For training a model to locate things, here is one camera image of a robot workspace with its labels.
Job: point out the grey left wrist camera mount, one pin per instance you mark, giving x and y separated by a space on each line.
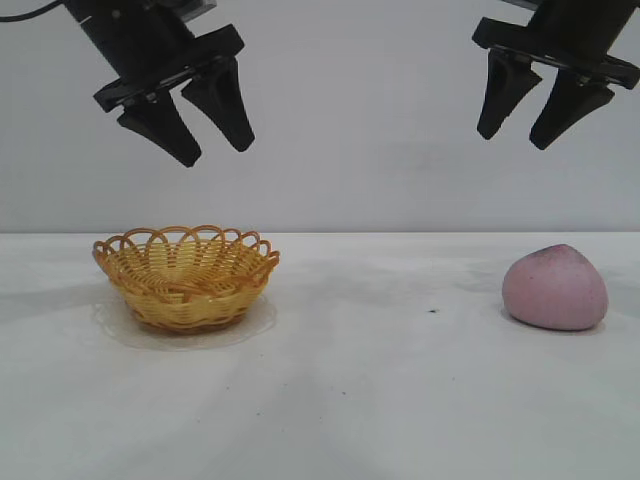
197 9

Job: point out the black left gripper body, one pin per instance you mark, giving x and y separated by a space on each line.
150 45

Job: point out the yellow woven plastic basket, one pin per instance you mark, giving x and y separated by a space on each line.
190 310

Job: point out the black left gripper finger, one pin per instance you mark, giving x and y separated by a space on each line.
165 132
225 107

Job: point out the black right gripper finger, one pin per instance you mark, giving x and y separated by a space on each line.
502 90
570 107

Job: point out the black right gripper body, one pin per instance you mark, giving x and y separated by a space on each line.
570 35

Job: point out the clear plastic doily plate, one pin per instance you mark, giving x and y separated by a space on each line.
125 335

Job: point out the pink peach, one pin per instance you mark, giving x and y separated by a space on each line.
555 292

